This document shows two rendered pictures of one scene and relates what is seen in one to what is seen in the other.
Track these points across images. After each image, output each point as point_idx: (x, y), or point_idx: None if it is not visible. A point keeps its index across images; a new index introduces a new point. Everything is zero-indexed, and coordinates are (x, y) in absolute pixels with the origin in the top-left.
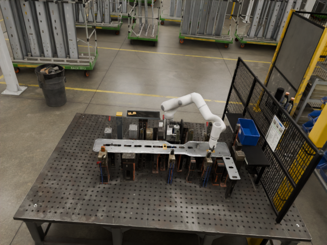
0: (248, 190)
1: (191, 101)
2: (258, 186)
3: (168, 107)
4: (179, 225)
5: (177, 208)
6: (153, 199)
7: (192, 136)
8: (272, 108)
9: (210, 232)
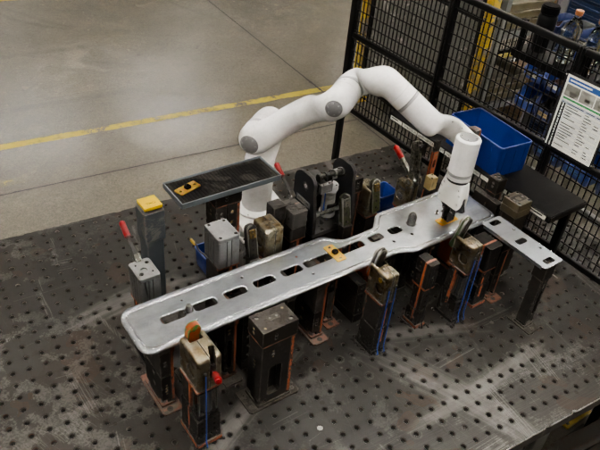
0: (546, 284)
1: (359, 95)
2: (556, 268)
3: (270, 138)
4: (492, 445)
5: (452, 405)
6: (378, 414)
7: (379, 199)
8: (548, 61)
9: (560, 422)
